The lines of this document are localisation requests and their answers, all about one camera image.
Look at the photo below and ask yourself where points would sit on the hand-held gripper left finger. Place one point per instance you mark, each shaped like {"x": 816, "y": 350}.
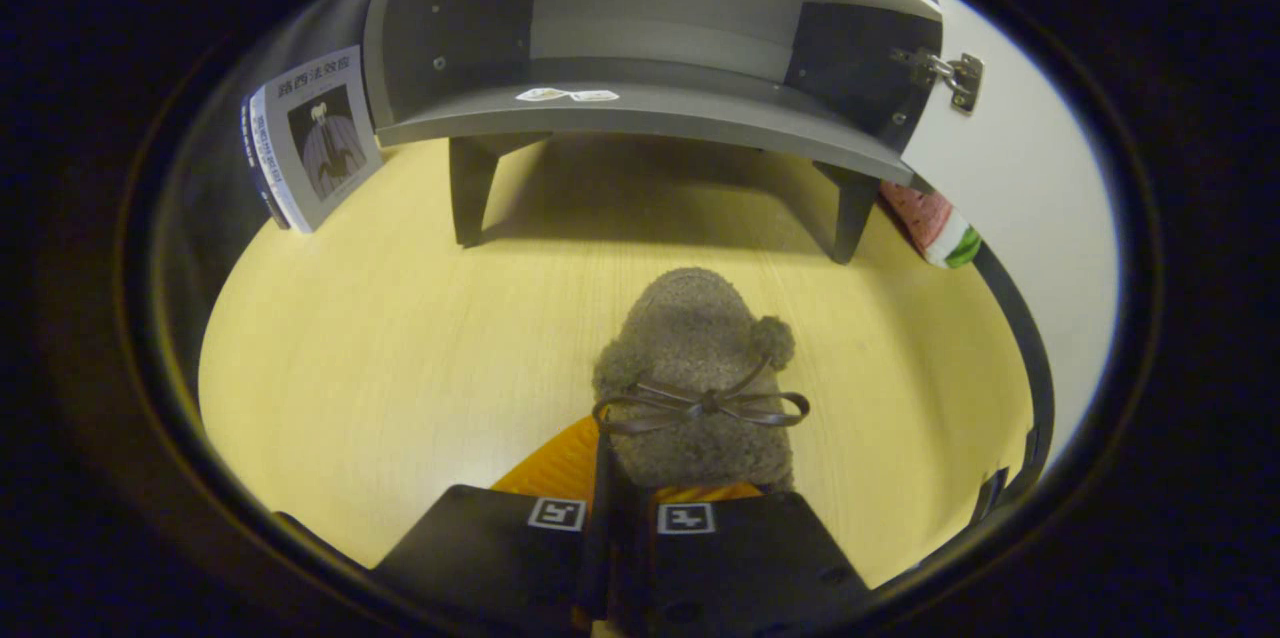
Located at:
{"x": 590, "y": 548}

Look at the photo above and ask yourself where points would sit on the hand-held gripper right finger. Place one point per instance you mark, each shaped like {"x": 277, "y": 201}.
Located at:
{"x": 760, "y": 568}

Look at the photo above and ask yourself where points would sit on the brown fuzzy shoe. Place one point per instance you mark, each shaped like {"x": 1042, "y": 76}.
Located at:
{"x": 690, "y": 328}

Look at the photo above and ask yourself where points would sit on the grey shoe cabinet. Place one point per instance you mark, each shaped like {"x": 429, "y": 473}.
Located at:
{"x": 640, "y": 108}

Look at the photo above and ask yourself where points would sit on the white shoe cabinet door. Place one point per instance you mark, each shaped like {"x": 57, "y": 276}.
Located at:
{"x": 1030, "y": 198}

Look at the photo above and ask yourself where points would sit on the metal door hinge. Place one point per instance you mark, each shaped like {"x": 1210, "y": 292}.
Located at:
{"x": 965, "y": 78}

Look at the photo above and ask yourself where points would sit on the watermelon plush toy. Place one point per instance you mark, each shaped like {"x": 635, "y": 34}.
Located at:
{"x": 940, "y": 228}

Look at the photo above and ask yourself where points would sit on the grey cover book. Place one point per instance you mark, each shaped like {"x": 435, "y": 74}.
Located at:
{"x": 325, "y": 133}

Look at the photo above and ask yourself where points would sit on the dark blue book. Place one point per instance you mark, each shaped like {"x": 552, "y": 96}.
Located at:
{"x": 250, "y": 148}

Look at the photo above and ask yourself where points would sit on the black backdrop cloth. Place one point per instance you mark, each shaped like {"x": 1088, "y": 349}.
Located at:
{"x": 210, "y": 168}

